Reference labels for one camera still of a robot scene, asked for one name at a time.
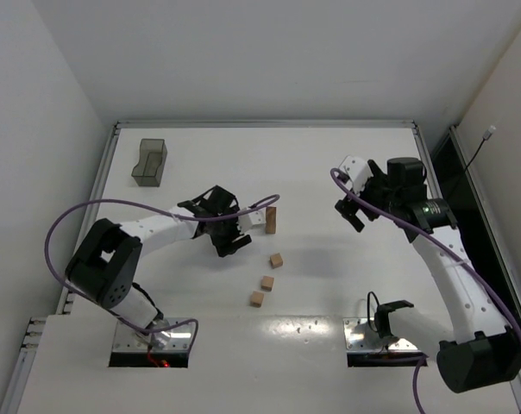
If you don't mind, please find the striped wooden block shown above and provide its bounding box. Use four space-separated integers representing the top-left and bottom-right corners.
265 206 277 229

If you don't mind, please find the small wooden cube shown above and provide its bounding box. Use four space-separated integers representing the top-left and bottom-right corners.
260 276 274 292
269 253 284 269
249 291 265 308

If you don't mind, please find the translucent grey plastic bin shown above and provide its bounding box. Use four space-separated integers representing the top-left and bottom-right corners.
131 139 167 187

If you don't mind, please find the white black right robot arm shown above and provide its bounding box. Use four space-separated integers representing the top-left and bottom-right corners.
331 155 521 393

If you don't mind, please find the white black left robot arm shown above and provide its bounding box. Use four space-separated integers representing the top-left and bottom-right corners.
65 185 251 329

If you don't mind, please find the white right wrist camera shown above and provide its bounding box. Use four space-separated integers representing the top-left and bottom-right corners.
337 155 373 194

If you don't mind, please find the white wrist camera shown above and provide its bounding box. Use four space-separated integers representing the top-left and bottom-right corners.
337 155 373 194
238 210 266 232

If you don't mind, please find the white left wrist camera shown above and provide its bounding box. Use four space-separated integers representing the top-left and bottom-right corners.
238 210 266 232

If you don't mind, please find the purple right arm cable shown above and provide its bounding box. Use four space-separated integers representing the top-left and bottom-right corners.
330 167 521 414

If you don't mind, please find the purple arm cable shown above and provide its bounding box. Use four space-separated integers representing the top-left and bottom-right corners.
330 167 521 414
44 193 281 342

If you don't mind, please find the black base cable loop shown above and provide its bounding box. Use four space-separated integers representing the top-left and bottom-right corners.
367 291 385 333

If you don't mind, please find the aluminium table frame rail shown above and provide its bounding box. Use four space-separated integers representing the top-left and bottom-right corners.
115 119 417 129

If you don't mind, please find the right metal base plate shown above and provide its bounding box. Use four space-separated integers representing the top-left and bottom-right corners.
342 317 419 354

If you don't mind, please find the metal base plate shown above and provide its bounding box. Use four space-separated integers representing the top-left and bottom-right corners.
111 317 198 354
342 317 419 354

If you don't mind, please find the black wall cable with plug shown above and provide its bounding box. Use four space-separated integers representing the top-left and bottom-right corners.
432 124 498 204

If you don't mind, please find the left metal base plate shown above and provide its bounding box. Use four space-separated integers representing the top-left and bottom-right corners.
111 317 198 354

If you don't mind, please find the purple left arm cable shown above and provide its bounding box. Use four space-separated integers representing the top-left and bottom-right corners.
44 193 281 342

